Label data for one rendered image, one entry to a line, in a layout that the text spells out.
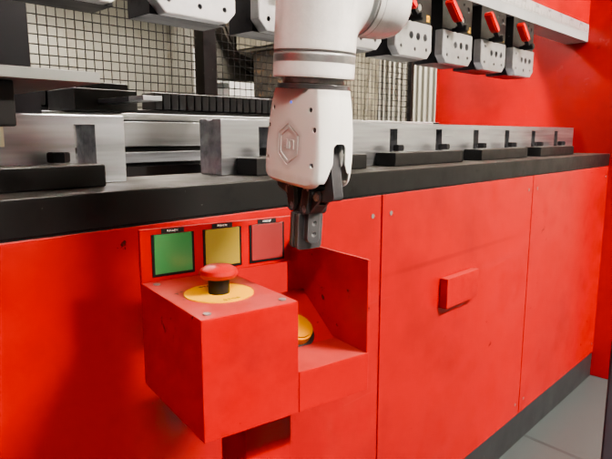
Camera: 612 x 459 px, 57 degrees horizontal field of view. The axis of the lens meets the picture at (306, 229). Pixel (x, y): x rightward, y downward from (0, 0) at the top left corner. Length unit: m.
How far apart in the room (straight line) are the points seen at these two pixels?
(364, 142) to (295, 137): 0.68
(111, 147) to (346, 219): 0.42
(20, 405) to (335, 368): 0.36
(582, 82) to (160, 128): 1.71
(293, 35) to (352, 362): 0.35
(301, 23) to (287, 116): 0.09
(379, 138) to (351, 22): 0.73
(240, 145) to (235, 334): 0.52
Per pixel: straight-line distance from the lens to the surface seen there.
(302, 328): 0.66
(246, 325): 0.54
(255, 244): 0.71
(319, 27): 0.57
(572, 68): 2.47
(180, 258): 0.66
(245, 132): 1.01
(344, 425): 1.16
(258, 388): 0.57
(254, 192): 0.86
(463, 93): 2.65
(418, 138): 1.43
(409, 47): 1.37
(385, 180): 1.11
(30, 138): 0.82
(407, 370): 1.29
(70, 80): 0.57
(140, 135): 1.18
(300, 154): 0.57
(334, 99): 0.56
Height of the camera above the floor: 0.94
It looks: 9 degrees down
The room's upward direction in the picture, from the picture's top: straight up
